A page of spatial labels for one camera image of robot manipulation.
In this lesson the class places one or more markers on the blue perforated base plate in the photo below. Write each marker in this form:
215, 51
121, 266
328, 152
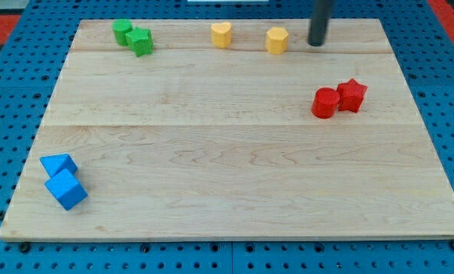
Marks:
34, 40

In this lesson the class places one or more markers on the yellow heart block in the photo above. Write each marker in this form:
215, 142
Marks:
221, 34

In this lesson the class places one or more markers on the light wooden board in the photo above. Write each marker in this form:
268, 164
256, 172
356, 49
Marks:
197, 143

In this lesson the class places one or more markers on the red star block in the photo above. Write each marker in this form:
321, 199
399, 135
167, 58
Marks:
351, 94

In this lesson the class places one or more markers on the green star block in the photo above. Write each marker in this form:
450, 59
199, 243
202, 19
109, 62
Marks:
140, 41

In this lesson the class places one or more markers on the blue triangle block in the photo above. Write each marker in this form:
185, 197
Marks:
54, 164

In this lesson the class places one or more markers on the green cylinder block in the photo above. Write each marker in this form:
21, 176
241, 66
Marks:
120, 28

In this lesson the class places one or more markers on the blue cube block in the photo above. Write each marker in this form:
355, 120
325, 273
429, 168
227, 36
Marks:
66, 189

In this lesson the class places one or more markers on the yellow hexagon block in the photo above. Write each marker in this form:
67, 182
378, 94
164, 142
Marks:
276, 40

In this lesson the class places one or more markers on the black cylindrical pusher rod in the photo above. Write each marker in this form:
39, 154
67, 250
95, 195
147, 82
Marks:
318, 27

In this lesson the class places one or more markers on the red cylinder block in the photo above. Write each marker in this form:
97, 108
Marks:
325, 103

